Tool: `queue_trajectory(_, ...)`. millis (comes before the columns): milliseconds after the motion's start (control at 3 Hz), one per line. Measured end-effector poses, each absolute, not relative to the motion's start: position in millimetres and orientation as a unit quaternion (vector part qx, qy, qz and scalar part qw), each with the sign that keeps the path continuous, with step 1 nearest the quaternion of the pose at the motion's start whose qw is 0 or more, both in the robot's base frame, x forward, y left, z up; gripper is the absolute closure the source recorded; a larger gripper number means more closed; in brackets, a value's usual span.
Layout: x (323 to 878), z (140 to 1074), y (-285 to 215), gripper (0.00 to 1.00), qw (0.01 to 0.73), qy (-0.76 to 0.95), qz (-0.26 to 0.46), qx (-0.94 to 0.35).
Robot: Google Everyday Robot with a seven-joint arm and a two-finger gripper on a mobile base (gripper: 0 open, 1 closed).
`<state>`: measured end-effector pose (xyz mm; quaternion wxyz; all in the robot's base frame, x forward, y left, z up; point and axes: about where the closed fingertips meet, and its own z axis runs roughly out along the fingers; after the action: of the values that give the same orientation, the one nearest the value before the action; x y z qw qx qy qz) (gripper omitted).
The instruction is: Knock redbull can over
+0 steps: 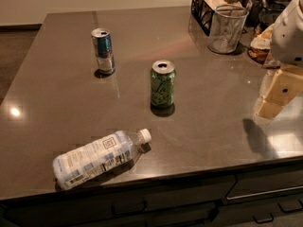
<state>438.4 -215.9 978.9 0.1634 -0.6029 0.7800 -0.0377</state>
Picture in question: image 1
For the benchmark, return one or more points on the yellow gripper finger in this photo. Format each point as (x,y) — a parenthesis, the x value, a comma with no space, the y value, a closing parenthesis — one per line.
(278,88)

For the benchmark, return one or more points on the blue silver redbull can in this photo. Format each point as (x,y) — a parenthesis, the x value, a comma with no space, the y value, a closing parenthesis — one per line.
(102,43)

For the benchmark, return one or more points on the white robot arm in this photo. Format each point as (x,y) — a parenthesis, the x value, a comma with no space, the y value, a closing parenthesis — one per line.
(287,35)

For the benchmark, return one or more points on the green LaCroix can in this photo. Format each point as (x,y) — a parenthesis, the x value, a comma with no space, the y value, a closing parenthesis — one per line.
(162,83)

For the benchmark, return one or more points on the coconut half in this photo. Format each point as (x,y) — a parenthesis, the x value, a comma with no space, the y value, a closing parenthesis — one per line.
(260,45)

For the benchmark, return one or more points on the black pot with lid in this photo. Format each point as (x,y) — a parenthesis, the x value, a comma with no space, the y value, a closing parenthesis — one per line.
(268,15)

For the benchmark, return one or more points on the upper cabinet drawer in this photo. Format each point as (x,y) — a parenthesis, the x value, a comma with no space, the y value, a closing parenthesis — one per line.
(265,184)

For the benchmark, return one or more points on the clear plastic water bottle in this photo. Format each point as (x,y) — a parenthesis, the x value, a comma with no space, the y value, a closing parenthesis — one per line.
(85,163)

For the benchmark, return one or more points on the black wire basket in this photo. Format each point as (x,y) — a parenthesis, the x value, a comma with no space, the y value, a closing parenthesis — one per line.
(202,10)

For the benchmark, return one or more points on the black drawer handle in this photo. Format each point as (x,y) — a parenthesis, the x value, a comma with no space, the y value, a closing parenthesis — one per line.
(263,218)

